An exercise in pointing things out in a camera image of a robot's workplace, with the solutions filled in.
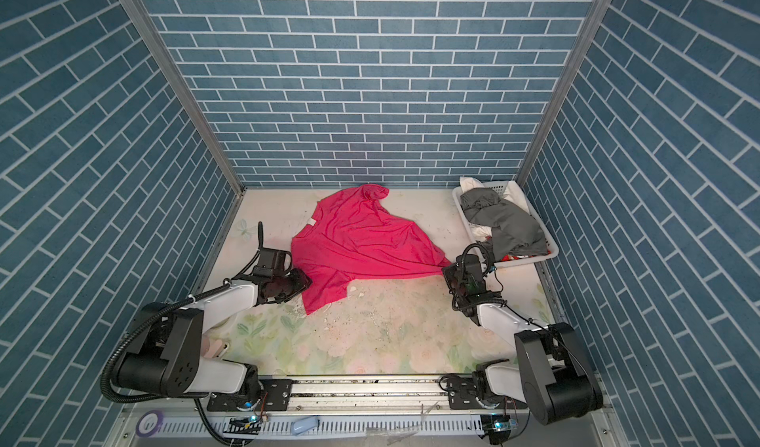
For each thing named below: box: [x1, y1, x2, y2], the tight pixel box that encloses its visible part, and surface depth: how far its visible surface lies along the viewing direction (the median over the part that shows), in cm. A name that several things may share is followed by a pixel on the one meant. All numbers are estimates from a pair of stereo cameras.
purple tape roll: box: [135, 409, 165, 439], surface depth 71 cm
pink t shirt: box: [290, 183, 454, 315], surface depth 105 cm
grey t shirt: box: [460, 187, 549, 262], surface depth 98 cm
